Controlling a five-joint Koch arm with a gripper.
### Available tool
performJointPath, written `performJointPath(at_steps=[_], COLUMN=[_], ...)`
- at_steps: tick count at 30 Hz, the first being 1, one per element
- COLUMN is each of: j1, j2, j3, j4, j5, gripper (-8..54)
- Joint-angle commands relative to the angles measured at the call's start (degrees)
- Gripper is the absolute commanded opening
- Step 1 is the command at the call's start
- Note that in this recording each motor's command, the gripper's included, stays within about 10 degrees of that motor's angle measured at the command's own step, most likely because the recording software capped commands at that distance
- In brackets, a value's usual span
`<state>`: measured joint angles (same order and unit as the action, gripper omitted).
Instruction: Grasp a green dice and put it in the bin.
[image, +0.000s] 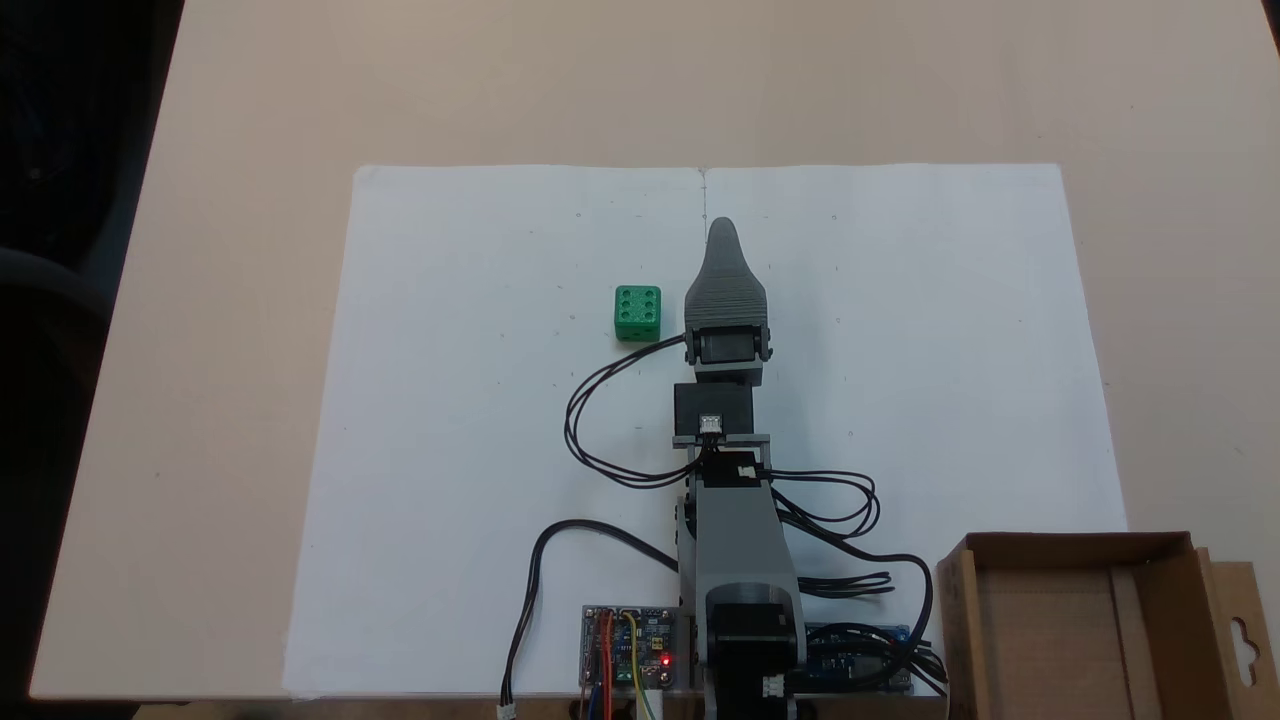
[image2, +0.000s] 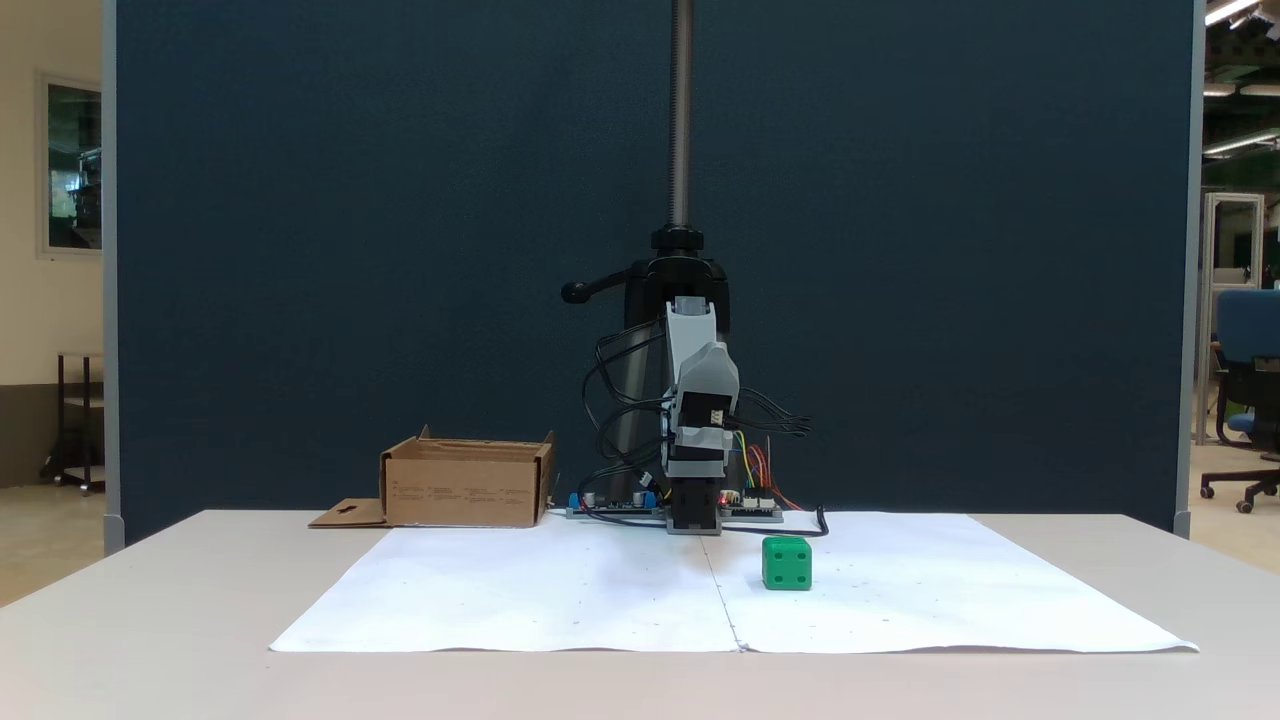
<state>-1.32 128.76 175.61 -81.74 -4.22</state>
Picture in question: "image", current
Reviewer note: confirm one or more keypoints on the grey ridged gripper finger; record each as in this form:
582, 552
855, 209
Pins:
726, 290

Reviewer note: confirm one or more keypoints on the green dice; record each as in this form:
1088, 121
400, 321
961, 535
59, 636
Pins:
637, 310

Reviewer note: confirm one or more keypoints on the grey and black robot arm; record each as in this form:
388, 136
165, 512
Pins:
738, 540

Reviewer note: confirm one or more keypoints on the white paper sheet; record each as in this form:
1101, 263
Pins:
450, 400
950, 350

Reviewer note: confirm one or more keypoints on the blue circuit board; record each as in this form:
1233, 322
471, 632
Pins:
850, 660

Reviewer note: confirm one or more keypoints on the brown cardboard box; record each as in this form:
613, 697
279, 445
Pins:
1050, 620

